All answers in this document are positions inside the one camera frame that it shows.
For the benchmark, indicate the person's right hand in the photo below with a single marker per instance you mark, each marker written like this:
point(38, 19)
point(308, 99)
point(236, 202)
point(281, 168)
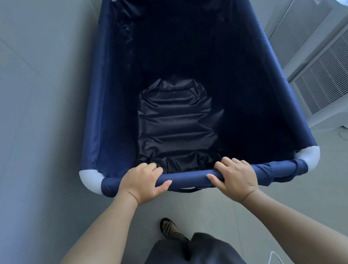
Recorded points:
point(236, 176)

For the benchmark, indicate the person's left hand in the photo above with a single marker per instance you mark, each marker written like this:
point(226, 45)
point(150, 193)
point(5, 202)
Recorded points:
point(138, 181)

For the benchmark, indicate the person's right thumb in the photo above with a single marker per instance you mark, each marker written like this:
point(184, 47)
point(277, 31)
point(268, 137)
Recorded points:
point(215, 179)

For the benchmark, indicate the person's left thumb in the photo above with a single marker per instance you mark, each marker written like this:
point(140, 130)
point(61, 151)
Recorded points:
point(163, 186)

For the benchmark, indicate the navy fabric laundry cart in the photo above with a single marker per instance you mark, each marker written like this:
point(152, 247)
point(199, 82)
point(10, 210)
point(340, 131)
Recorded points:
point(105, 105)

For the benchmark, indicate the person's right forearm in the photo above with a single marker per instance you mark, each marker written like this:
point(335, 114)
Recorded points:
point(301, 228)

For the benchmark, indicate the person's left forearm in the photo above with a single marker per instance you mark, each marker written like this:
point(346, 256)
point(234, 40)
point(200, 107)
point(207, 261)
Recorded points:
point(92, 242)

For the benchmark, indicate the black woven sandal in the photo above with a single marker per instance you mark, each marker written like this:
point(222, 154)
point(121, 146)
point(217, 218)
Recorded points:
point(169, 227)

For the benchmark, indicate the black plastic bag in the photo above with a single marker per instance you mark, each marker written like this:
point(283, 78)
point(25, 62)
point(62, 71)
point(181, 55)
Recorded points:
point(176, 124)

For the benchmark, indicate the grey trousers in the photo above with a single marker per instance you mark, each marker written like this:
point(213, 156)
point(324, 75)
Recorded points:
point(191, 258)

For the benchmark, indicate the white air conditioner unit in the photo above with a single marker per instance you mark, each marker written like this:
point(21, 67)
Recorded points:
point(320, 49)

